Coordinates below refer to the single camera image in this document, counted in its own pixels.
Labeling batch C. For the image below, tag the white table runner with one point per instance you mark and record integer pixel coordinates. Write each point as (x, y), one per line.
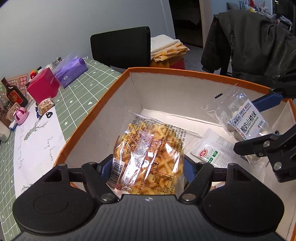
(38, 143)

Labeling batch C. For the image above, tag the black binder clip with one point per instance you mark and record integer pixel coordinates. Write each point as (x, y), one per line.
(49, 114)

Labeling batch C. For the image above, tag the purple tissue pack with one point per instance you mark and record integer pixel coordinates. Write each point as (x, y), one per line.
(68, 69)

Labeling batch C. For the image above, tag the black chair right side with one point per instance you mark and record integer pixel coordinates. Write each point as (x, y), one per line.
(124, 48)

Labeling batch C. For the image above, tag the orange cardboard box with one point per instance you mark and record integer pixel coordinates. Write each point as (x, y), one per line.
(175, 97)

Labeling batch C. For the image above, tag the green grid tablecloth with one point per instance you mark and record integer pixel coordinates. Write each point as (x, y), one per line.
(72, 104)

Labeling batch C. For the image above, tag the yellow cracker snack bag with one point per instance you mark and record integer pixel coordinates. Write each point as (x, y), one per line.
(148, 158)

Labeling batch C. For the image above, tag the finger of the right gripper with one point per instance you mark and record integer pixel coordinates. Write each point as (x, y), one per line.
(279, 149)
(267, 101)

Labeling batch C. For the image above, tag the white red-logo snack packet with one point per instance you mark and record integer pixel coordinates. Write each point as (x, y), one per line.
(216, 150)

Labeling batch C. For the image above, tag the red orange stool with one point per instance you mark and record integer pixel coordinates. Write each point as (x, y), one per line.
(173, 63)

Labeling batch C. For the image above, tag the pink round gadget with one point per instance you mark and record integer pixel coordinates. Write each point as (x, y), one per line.
(20, 115)

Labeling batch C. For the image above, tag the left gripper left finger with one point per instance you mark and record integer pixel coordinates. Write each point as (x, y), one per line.
(64, 199)

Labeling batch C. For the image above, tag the small snack pack far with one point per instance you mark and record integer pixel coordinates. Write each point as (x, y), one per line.
(44, 106)

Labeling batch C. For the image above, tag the dark jacket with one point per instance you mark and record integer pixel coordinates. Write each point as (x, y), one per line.
(258, 50)

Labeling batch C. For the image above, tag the white cylinder container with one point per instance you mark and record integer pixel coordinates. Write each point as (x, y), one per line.
(4, 132)

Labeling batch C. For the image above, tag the folded towels stack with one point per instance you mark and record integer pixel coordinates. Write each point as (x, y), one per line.
(164, 47)

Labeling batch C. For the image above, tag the small wooden box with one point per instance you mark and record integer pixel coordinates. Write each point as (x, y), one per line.
(11, 111)

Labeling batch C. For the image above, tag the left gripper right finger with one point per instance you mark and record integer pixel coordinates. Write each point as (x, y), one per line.
(231, 199)

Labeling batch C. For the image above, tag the magenta tissue box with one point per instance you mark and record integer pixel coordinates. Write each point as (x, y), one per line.
(44, 85)

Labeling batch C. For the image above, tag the patterned card board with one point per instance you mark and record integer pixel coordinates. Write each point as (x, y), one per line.
(20, 82)

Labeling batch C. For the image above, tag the brown liquor bottle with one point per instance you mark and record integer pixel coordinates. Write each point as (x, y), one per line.
(14, 94)

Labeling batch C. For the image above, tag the clear hawthorn ball bag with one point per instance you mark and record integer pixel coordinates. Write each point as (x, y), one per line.
(236, 113)

